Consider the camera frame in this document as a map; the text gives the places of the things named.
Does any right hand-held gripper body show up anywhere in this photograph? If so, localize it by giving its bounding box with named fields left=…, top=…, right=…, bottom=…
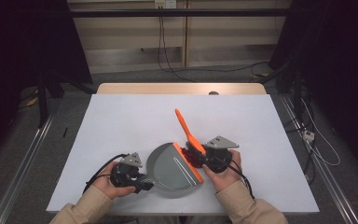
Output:
left=203, top=134, right=240, bottom=175

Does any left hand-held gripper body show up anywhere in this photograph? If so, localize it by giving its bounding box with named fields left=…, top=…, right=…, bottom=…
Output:
left=109, top=151, right=144, bottom=189

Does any grey dustpan with orange edge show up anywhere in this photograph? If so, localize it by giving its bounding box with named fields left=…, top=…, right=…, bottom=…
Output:
left=145, top=142, right=205, bottom=200

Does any orange brush with grey bristles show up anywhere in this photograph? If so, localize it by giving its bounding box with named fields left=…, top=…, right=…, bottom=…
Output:
left=174, top=107, right=207, bottom=157

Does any person's left hand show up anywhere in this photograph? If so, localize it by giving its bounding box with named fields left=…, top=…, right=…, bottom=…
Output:
left=92, top=161, right=137, bottom=201

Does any person's right hand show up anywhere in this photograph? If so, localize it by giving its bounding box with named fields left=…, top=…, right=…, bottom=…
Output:
left=201, top=149, right=242, bottom=193

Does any wooden table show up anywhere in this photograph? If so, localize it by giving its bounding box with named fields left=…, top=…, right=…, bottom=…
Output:
left=96, top=82, right=268, bottom=95

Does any white power adapter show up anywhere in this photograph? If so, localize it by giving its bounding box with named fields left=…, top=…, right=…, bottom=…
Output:
left=302, top=130, right=316, bottom=143

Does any dark metal stand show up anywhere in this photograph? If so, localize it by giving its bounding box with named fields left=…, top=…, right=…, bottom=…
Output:
left=36, top=69, right=49, bottom=129

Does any black horizontal bar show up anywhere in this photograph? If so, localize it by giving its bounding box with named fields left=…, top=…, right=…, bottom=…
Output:
left=68, top=8, right=293, bottom=19

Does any black curtain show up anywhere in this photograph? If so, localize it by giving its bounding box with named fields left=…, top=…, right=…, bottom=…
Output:
left=0, top=0, right=93, bottom=157
left=268, top=0, right=358, bottom=175

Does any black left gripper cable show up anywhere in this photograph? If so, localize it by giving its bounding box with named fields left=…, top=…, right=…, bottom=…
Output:
left=82, top=152, right=129, bottom=194

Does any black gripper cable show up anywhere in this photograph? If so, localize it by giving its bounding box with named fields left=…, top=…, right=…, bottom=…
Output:
left=82, top=152, right=129, bottom=194
left=213, top=155, right=255, bottom=200

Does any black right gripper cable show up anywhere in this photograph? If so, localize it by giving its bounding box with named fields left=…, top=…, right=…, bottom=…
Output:
left=213, top=155, right=255, bottom=200

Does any black cable bundle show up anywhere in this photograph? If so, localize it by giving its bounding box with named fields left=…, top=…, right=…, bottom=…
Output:
left=283, top=77, right=316, bottom=185

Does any aluminium floor rail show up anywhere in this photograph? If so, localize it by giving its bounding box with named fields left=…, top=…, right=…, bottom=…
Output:
left=0, top=113, right=57, bottom=224
left=280, top=94, right=358, bottom=224

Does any white cable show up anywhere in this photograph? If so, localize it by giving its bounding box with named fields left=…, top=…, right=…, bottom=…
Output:
left=300, top=97, right=342, bottom=167

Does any black wall cable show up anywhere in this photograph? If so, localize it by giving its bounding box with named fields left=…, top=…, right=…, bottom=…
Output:
left=159, top=7, right=269, bottom=75
left=157, top=7, right=197, bottom=83

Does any white wall socket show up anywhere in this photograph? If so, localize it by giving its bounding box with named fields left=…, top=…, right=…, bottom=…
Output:
left=154, top=0, right=177, bottom=9

